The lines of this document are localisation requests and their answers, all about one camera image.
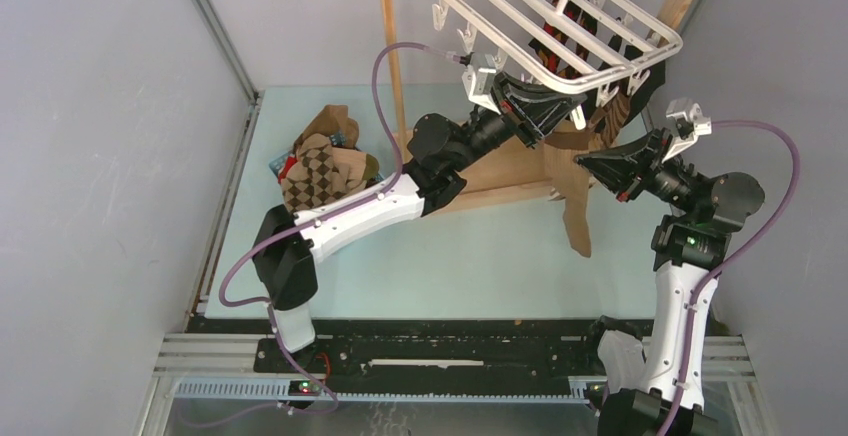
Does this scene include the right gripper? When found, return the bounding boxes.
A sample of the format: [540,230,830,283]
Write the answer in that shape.
[577,127,708,217]

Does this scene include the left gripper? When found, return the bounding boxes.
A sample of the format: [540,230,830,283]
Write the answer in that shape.
[447,73,586,174]

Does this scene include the brown striped sock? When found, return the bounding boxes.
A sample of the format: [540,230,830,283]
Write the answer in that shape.
[586,94,631,151]

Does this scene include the white plastic clip hanger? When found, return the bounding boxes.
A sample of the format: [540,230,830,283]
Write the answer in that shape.
[433,0,683,107]

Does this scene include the plain brown sock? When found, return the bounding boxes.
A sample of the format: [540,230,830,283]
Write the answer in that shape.
[293,104,360,149]

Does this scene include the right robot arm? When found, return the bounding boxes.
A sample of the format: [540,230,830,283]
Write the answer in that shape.
[575,130,765,435]

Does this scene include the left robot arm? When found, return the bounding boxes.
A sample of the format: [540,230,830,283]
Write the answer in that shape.
[252,73,586,373]

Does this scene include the wooden hanger rack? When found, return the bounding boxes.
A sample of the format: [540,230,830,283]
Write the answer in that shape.
[380,0,694,211]

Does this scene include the red yellow argyle sock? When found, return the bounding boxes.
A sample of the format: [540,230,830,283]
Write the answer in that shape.
[527,0,598,80]

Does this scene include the black sock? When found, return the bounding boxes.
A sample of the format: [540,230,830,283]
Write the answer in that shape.
[608,36,666,126]

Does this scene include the blue plastic basket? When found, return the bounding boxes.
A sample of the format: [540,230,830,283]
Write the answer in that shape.
[268,131,383,185]

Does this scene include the brown argyle sock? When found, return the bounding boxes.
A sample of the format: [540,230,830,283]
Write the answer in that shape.
[280,134,380,212]

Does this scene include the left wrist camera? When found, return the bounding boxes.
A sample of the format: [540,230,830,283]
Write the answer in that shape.
[462,52,499,114]

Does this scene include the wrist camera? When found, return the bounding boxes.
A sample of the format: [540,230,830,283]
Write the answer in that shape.
[663,98,712,162]
[462,52,499,114]

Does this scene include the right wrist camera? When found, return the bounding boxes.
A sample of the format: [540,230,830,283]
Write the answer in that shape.
[663,98,712,162]

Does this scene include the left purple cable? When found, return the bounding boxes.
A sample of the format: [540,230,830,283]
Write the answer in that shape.
[218,42,472,418]

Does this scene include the purple cable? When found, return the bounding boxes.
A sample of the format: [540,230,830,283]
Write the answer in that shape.
[218,42,472,418]
[655,120,802,436]

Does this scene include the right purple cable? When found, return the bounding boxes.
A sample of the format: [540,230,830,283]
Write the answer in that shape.
[655,120,802,436]

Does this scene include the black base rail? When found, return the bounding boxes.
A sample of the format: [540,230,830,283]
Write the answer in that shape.
[294,316,648,398]

